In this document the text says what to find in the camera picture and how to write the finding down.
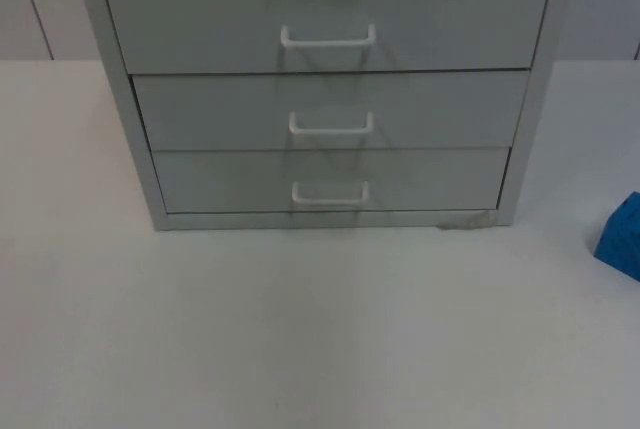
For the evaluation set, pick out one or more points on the blue cube block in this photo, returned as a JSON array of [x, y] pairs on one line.
[[622, 244]]

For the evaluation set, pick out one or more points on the grey chest of drawers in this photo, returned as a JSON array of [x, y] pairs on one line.
[[325, 99]]

